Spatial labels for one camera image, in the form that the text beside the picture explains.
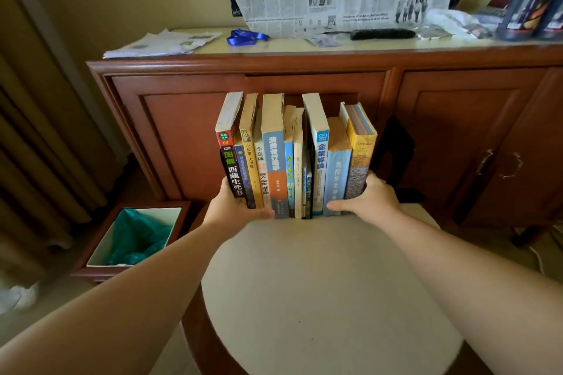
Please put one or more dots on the black metal bookend rack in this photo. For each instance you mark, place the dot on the black metal bookend rack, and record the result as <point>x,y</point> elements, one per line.
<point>396,146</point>

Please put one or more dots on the wooden trash bin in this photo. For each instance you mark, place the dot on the wooden trash bin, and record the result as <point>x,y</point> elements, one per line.
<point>88,273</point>

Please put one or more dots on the grey blue flat booklet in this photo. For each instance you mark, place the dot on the grey blue flat booklet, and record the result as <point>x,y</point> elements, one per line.
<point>490,14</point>

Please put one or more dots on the wooden sideboard cabinet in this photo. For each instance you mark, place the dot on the wooden sideboard cabinet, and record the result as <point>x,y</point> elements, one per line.
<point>176,137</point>

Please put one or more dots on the round wooden table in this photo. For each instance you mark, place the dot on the round wooden table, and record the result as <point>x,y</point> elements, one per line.
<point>325,291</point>

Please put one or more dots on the lavender cover book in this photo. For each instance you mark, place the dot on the lavender cover book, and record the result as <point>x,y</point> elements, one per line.
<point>338,168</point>

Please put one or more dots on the black remote control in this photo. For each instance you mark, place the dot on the black remote control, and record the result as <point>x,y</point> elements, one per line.
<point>382,34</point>

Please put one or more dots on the white plastic bag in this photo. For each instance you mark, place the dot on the white plastic bag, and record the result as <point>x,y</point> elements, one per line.
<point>451,18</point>

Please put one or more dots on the small dark picture booklet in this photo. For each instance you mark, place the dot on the small dark picture booklet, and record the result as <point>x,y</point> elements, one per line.
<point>309,190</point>

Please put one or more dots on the yellow painting cover paperback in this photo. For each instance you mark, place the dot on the yellow painting cover paperback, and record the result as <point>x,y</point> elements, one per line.
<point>360,159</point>

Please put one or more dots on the grey cover book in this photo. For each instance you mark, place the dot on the grey cover book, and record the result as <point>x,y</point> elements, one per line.
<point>298,159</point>

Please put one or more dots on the yellow picture storybook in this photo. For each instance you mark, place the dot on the yellow picture storybook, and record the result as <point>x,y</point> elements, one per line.
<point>248,115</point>

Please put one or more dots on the dark figure cover book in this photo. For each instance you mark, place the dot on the dark figure cover book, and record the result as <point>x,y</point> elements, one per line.
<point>244,172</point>

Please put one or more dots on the person's right forearm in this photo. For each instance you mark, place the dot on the person's right forearm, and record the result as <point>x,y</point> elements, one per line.
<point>475,291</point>

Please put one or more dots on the white sheer curtain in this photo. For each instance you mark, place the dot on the white sheer curtain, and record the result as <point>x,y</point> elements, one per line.
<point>15,298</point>

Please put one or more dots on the yellowed blue cover book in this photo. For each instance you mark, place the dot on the yellowed blue cover book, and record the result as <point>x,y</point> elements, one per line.
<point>289,168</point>

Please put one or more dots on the person's right hand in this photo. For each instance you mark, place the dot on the person's right hand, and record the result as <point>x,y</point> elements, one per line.
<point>374,203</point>

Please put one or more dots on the dark red bag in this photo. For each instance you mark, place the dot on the dark red bag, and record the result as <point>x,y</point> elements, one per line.
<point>499,2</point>

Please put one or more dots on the person's left forearm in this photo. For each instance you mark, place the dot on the person's left forearm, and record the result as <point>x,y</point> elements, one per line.
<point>110,313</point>

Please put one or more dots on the green bin liner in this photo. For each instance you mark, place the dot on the green bin liner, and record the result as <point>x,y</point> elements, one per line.
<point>136,238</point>

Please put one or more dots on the small clear packet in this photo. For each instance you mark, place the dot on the small clear packet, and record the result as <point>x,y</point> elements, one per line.
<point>478,31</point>

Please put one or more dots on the person's left hand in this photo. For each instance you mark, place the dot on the person's left hand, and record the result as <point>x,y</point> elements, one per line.
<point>233,214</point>

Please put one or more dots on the beige curtain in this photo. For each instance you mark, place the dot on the beige curtain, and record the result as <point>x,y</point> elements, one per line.
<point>35,146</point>

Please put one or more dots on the folded newspaper pile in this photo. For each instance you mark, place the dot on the folded newspaper pile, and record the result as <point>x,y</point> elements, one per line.
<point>158,45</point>

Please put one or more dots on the small lavender packet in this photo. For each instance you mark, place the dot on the small lavender packet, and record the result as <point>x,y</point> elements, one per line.
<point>323,40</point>

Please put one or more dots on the large white teal textbook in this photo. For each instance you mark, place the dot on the large white teal textbook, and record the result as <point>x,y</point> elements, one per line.
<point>319,150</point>

